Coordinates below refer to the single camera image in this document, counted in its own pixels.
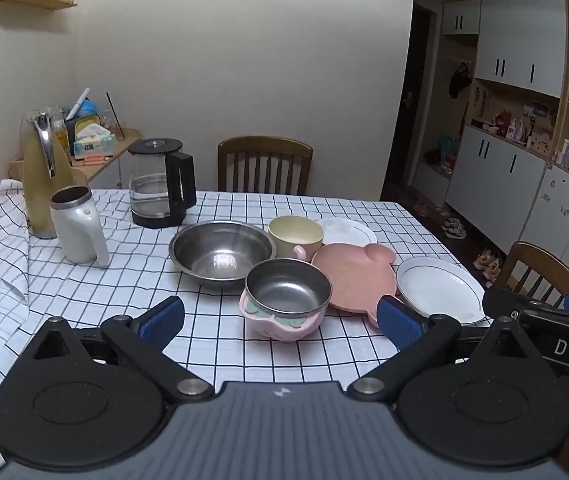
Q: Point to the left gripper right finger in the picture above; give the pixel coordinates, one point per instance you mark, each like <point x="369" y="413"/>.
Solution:
<point x="433" y="343"/>

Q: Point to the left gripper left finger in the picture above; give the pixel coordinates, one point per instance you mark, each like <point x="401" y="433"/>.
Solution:
<point x="138" y="344"/>

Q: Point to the white plate with rim line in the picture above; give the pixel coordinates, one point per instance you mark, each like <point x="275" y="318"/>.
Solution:
<point x="435" y="286"/>

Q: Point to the pink bear-shaped plate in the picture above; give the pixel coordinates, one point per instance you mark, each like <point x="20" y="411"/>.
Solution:
<point x="360" y="276"/>

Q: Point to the large stainless steel bowl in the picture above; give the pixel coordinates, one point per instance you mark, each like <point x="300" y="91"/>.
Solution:
<point x="221" y="253"/>

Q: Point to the small white plate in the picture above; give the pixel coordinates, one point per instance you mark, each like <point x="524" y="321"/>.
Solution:
<point x="346" y="231"/>

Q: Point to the pink steel-lined kids bowl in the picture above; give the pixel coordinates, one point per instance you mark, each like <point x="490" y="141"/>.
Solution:
<point x="285" y="299"/>

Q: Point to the cream yellow bowl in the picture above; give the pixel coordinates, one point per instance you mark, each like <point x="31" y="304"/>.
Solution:
<point x="296" y="237"/>

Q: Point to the right wooden chair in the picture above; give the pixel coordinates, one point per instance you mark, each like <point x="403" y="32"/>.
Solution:
<point x="535" y="272"/>

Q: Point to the wooden chair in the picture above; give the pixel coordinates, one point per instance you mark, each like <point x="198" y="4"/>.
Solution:
<point x="535" y="272"/>
<point x="263" y="164"/>

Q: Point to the white thermos mug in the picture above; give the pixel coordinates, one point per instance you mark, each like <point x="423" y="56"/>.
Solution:
<point x="77" y="223"/>

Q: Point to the black glass electric kettle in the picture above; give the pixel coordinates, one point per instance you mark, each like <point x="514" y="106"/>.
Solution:
<point x="162" y="183"/>

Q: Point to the yellow glass pitcher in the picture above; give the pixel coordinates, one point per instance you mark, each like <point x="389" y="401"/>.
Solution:
<point x="46" y="167"/>

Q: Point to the tissue pack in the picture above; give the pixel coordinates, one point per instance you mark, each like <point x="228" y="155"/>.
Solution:
<point x="94" y="141"/>

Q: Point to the far wooden chair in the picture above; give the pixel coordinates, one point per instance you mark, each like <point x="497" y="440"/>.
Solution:
<point x="263" y="164"/>

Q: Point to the black desk organizer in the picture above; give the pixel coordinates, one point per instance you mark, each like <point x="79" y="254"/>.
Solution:
<point x="78" y="124"/>

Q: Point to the white wall cabinet unit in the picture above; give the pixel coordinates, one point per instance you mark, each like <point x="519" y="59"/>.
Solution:
<point x="501" y="90"/>

